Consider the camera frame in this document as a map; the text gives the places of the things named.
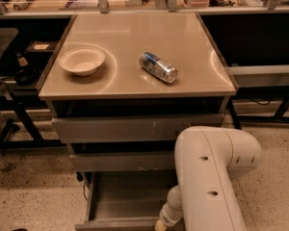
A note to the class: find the grey bottom drawer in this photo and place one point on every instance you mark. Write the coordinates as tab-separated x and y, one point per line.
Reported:
126	200

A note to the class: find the grey drawer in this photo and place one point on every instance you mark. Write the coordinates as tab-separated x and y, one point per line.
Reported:
129	128
126	161
126	200

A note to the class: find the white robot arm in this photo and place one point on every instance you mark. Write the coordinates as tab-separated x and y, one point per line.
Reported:
206	158

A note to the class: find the grey middle drawer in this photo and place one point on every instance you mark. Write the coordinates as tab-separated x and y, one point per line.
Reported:
126	161

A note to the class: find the grey top drawer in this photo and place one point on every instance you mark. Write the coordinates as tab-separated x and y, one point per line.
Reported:
129	128

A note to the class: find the grey drawer cabinet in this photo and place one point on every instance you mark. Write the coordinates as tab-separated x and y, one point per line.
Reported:
121	87

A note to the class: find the silver blue drink can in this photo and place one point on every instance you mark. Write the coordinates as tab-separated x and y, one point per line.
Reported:
157	67

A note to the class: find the white paper bowl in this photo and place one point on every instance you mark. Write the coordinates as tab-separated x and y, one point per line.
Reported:
82	61

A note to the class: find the black box with label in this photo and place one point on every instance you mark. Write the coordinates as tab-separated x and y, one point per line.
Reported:
41	46

